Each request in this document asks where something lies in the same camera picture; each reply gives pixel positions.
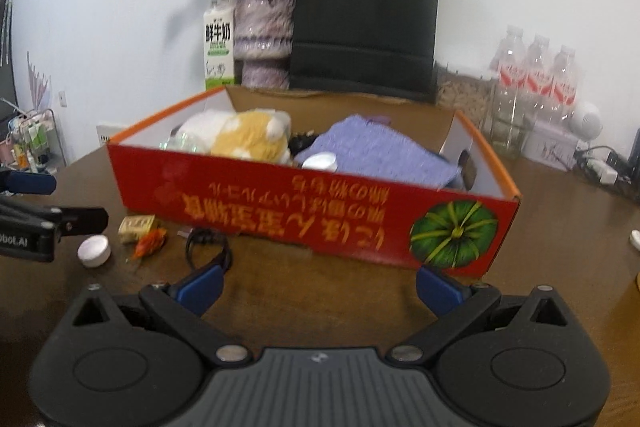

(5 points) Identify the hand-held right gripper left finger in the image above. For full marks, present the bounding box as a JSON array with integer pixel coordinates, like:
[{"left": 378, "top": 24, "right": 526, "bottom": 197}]
[{"left": 65, "top": 263, "right": 251, "bottom": 365}]

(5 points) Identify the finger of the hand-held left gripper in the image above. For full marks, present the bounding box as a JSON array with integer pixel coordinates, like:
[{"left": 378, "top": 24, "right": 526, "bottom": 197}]
[
  {"left": 0, "top": 170, "right": 57, "bottom": 196},
  {"left": 0, "top": 199, "right": 110, "bottom": 241}
]

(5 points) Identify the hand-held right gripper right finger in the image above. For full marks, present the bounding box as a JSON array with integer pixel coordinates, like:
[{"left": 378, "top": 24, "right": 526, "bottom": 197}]
[{"left": 387, "top": 265, "right": 573, "bottom": 365}]

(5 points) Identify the white round jar lid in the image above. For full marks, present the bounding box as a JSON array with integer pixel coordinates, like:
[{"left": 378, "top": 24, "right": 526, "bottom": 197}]
[{"left": 77, "top": 235, "right": 112, "bottom": 269}]

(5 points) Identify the black strap loop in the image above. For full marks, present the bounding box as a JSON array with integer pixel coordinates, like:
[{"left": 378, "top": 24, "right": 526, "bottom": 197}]
[{"left": 184, "top": 227, "right": 233, "bottom": 275}]

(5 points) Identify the red cardboard box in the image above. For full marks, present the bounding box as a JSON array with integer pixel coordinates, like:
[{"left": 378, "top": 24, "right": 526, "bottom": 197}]
[{"left": 106, "top": 86, "right": 522, "bottom": 279}]

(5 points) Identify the purple knit pouch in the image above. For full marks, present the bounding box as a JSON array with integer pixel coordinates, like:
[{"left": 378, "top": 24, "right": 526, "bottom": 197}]
[{"left": 292, "top": 114, "right": 463, "bottom": 190}]

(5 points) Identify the white plush cat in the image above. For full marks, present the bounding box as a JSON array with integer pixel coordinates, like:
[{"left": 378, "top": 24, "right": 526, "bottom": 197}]
[{"left": 177, "top": 109, "right": 236, "bottom": 152}]

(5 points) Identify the yellow plush toy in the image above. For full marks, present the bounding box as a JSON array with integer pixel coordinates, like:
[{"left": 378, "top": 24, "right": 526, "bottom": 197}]
[{"left": 210, "top": 108, "right": 293, "bottom": 165}]

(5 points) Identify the wooden desktop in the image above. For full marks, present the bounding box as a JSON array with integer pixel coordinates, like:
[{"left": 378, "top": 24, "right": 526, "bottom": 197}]
[{"left": 0, "top": 87, "right": 640, "bottom": 427}]

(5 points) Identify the metal shelf cart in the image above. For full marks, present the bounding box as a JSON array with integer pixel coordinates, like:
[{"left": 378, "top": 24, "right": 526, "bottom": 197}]
[{"left": 0, "top": 107, "right": 66, "bottom": 178}]

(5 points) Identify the small yellow box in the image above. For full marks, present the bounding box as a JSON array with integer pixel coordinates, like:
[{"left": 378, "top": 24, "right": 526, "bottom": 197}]
[{"left": 118, "top": 215, "right": 157, "bottom": 243}]

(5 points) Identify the orange crumpled wrapper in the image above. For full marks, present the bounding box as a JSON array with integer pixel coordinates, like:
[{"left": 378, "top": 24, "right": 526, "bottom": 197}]
[{"left": 134, "top": 228, "right": 168, "bottom": 259}]

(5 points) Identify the clear glass cup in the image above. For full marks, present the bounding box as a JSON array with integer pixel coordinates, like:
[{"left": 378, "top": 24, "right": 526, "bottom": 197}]
[{"left": 490, "top": 99, "right": 527, "bottom": 158}]

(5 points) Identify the white tissue box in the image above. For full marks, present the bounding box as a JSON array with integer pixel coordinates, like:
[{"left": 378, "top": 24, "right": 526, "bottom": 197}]
[{"left": 522, "top": 119, "right": 583, "bottom": 170}]

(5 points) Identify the clear container of pellets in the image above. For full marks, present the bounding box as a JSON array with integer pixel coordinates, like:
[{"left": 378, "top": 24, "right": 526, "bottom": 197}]
[{"left": 434, "top": 62, "right": 496, "bottom": 130}]

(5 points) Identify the white charger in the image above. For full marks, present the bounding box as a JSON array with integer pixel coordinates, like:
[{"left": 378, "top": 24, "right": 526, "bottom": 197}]
[{"left": 582, "top": 157, "right": 619, "bottom": 185}]

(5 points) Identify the black power strip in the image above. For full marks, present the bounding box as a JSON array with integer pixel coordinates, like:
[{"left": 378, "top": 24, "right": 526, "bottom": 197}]
[{"left": 575, "top": 147, "right": 640, "bottom": 204}]

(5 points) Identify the white round speaker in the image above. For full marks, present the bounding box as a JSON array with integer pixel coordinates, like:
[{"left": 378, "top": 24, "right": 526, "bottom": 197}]
[{"left": 565, "top": 102, "right": 606, "bottom": 140}]

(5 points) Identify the white green milk carton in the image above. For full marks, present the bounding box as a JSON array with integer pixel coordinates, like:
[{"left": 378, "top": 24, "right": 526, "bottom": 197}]
[{"left": 202, "top": 0, "right": 237, "bottom": 90}]

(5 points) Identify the purple marbled vase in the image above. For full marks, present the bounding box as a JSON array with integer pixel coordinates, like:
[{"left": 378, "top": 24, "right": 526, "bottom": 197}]
[{"left": 234, "top": 0, "right": 297, "bottom": 90}]

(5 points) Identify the black paper bag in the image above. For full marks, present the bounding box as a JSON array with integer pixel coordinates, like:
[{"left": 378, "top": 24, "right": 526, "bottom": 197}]
[{"left": 289, "top": 0, "right": 442, "bottom": 102}]

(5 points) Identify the purple butterfly wall decoration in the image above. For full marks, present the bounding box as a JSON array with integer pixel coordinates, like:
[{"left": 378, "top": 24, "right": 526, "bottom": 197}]
[{"left": 26, "top": 52, "right": 53, "bottom": 110}]

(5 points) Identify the dark wall board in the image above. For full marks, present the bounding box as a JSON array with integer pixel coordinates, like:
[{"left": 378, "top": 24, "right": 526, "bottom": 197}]
[{"left": 0, "top": 0, "right": 19, "bottom": 122}]

